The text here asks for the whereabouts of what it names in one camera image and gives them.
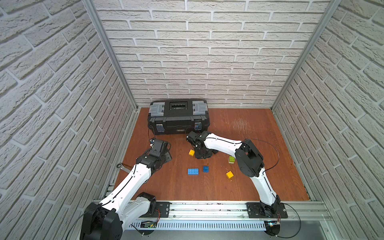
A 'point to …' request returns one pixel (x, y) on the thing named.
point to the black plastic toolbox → (178, 116)
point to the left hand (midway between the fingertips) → (167, 152)
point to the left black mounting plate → (161, 210)
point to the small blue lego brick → (205, 169)
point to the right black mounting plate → (255, 210)
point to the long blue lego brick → (193, 171)
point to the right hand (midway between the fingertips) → (203, 156)
